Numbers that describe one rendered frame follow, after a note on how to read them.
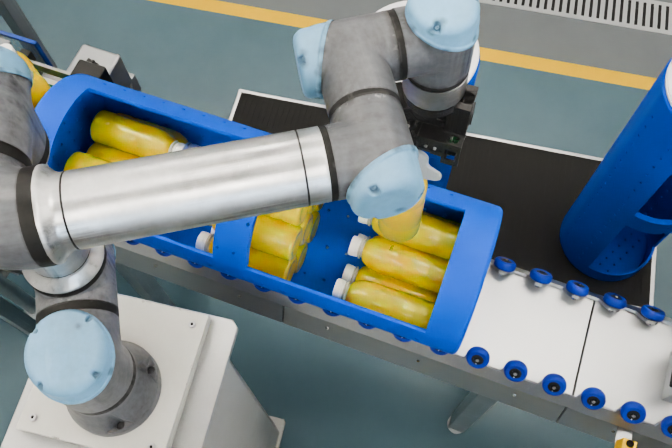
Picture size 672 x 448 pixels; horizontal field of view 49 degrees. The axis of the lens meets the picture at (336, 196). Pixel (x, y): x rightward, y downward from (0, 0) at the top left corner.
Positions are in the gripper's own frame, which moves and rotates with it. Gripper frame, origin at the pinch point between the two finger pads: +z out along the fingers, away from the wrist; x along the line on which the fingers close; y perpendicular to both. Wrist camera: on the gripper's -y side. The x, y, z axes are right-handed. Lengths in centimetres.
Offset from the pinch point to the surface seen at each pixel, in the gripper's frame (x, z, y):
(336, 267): -3, 49, -12
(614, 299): 8, 48, 42
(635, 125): 58, 61, 41
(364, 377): -5, 145, -7
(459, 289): -8.2, 23.7, 12.4
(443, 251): 1.2, 33.4, 7.8
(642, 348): 2, 54, 50
